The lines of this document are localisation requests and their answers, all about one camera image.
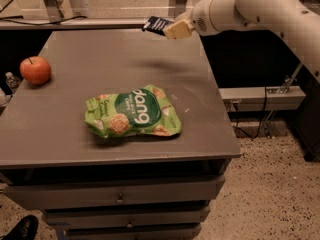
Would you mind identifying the red apple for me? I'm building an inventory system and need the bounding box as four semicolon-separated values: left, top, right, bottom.
20;56;51;85

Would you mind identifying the metal frame rail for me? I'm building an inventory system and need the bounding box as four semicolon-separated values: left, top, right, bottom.
0;16;147;30

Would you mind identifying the green rice chip bag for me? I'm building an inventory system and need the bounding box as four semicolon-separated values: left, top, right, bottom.
84;84;182;139

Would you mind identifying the clear plastic water bottle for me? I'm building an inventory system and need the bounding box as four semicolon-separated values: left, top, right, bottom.
5;72;21;93

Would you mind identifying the middle grey drawer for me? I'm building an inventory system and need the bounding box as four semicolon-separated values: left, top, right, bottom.
43;205;210;229

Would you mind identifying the grey drawer cabinet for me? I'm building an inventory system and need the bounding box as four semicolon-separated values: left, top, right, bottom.
0;30;240;240

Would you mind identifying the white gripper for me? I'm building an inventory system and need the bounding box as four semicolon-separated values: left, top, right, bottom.
163;0;238;40

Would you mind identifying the black cable on rail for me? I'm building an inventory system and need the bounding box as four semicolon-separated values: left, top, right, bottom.
0;11;88;26

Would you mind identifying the black hanging cable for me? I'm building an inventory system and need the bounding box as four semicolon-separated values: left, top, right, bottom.
233;85;278;140

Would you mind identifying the bottom grey drawer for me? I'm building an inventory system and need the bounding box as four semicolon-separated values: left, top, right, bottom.
66;223;201;240

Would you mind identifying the black shoe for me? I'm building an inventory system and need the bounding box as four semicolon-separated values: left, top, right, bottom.
1;215;39;240

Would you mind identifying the dark blue rxbar wrapper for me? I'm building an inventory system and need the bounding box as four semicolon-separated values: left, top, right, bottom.
142;16;172;36

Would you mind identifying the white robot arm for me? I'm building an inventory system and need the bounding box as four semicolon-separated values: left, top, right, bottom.
164;0;320;81

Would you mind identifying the top grey drawer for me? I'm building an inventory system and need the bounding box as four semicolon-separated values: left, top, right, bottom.
4;176;224;210

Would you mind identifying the grey drawer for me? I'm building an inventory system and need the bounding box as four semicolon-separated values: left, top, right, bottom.
43;205;210;229
4;176;224;210
66;223;201;240

